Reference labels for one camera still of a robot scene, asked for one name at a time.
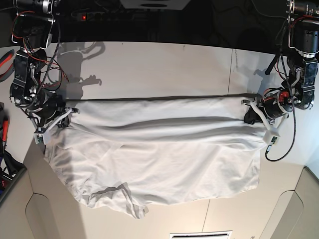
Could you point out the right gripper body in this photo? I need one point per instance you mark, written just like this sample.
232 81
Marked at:
49 110

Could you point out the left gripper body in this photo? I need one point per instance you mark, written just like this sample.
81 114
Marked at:
276 105

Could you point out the white t-shirt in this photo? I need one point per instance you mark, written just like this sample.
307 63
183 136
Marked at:
127 155

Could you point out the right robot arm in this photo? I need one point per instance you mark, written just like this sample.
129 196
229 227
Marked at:
32 31

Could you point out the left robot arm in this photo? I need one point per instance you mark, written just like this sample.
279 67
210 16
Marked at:
301 33

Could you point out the red grey pliers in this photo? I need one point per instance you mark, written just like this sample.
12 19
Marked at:
6 65

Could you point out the black tool tray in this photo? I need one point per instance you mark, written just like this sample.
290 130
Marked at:
9 175

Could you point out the black power strip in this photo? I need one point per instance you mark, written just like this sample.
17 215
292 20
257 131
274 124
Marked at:
97 16

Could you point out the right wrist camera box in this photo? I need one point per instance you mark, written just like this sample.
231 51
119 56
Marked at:
43 134

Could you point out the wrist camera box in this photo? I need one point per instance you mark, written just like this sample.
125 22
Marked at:
43 134
272 133

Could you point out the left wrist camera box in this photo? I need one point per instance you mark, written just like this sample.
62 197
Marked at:
272 133

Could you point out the orange handled tool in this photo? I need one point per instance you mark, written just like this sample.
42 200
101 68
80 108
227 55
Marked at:
5 127

